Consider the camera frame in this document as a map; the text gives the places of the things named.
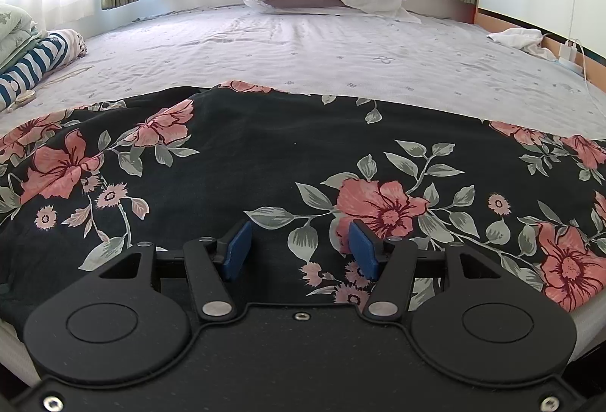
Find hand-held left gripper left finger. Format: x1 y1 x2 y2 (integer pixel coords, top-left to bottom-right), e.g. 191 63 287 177
98 219 253 324

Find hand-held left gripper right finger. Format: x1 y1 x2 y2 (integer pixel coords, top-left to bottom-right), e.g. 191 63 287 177
348 219 503 324

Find black floral pants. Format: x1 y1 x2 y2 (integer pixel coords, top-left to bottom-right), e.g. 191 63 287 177
0 80 606 314

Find bed with white sheet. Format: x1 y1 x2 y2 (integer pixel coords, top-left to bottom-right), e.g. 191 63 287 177
0 4 606 387

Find small round compact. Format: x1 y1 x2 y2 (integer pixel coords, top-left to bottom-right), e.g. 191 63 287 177
8 91 37 111

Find crumpled white cloth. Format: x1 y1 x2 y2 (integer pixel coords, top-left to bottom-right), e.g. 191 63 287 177
487 28 558 61

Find blue white striped blanket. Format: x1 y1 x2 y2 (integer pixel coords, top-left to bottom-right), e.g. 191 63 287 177
0 31 72 111

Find white charger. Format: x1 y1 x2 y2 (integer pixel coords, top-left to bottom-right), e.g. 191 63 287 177
558 40 584 65

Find green folded quilt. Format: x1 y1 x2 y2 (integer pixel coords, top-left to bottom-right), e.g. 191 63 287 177
0 3 47 73

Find wooden bed frame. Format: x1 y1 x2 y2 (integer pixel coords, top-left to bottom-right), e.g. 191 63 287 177
475 9 606 76

